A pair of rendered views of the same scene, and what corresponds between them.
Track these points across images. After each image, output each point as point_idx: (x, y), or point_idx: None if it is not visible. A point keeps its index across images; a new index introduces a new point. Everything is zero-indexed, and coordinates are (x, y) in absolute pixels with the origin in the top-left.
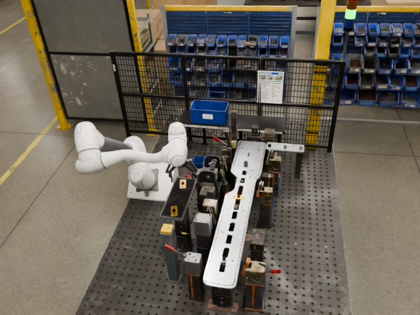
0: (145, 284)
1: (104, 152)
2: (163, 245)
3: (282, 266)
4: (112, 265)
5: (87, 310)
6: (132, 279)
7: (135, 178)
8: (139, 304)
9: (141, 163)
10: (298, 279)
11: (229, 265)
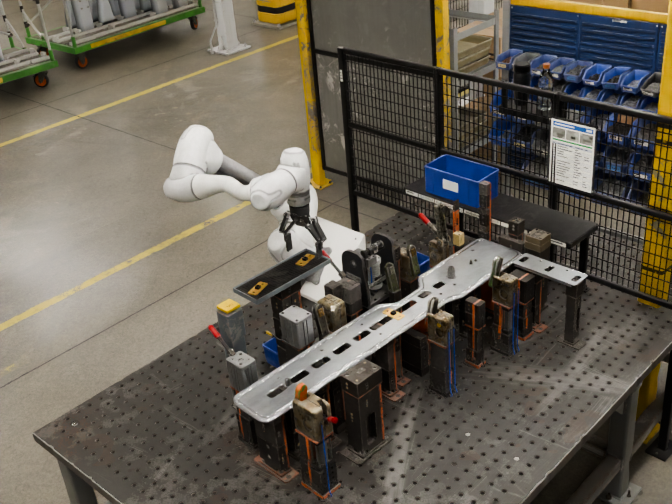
0: (200, 398)
1: (201, 174)
2: (220, 334)
3: (413, 455)
4: (181, 359)
5: (109, 398)
6: (191, 386)
7: (273, 245)
8: (173, 417)
9: (295, 226)
10: (421, 483)
11: (287, 392)
